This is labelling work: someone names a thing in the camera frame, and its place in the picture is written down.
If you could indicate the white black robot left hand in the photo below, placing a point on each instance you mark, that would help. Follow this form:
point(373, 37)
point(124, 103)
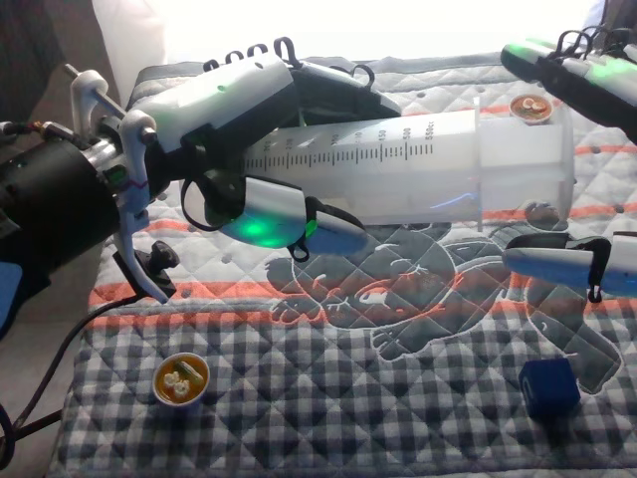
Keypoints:
point(224, 94)

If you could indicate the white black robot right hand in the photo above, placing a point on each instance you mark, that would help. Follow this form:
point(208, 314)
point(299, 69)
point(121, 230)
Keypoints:
point(597, 99)

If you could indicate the large translucent plastic syringe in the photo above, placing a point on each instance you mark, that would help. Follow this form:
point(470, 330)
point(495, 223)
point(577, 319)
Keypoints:
point(398, 174)

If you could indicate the toy cup of egg soup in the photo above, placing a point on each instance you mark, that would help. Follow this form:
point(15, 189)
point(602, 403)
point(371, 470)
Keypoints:
point(530, 107)

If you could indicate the toy cup of yellow soup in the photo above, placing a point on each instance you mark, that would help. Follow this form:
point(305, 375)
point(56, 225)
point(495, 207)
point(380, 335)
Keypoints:
point(180, 381)

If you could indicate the blue toy cube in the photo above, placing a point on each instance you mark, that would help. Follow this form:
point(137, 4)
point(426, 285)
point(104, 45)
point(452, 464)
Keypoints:
point(550, 391)

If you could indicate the quilted bear print table quilt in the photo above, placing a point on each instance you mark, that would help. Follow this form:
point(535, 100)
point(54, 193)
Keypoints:
point(348, 398)

